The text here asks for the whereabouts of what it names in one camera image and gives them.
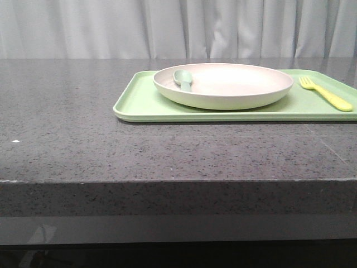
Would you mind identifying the white round plate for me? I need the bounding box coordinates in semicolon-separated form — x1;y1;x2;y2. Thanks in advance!
153;63;293;110

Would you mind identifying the pale green plastic spoon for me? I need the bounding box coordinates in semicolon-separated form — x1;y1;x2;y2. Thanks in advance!
173;70;192;92

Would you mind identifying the light green serving tray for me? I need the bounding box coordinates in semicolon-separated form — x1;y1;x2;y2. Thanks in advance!
113;69;356;123

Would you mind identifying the yellow plastic fork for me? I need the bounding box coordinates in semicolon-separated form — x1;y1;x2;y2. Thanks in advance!
298;76;353;112

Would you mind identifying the white curtain backdrop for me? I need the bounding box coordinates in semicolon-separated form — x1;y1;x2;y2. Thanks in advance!
1;1;356;59

